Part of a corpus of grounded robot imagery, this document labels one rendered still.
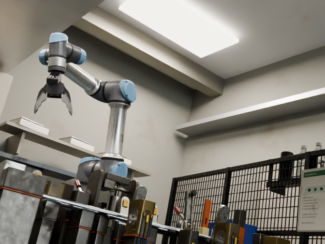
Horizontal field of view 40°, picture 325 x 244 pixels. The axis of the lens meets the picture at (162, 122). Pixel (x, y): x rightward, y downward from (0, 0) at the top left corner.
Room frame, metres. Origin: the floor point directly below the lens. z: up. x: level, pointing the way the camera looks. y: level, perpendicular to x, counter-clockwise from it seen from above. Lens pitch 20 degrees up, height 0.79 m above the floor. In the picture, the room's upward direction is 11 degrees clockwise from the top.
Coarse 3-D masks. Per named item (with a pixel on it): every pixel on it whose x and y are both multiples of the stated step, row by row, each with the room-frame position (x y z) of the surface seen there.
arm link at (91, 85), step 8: (48, 48) 1.84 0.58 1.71; (40, 56) 1.84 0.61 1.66; (72, 64) 1.91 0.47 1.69; (72, 72) 1.93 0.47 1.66; (80, 72) 1.97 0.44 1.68; (72, 80) 2.00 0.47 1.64; (80, 80) 2.00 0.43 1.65; (88, 80) 2.03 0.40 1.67; (96, 80) 2.09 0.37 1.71; (88, 88) 2.07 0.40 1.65; (96, 88) 2.09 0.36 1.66; (96, 96) 2.13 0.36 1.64
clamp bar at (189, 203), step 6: (186, 192) 2.01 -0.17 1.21; (192, 192) 1.97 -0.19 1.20; (186, 198) 2.00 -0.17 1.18; (192, 198) 2.01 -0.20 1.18; (186, 204) 1.99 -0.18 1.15; (192, 204) 2.00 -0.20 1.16; (186, 210) 1.99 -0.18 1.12; (192, 210) 2.00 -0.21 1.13; (186, 216) 1.98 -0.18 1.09; (192, 216) 2.00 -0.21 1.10; (186, 222) 1.98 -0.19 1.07
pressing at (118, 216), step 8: (56, 200) 1.55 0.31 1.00; (64, 200) 1.48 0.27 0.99; (64, 208) 1.68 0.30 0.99; (72, 208) 1.69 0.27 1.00; (80, 208) 1.65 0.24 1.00; (88, 208) 1.60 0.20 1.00; (96, 208) 1.54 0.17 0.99; (112, 216) 1.68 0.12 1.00; (120, 216) 1.58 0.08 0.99; (152, 224) 1.64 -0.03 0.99; (160, 224) 1.67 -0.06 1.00; (160, 232) 1.89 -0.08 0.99; (168, 232) 1.88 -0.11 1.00; (208, 240) 1.88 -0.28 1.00
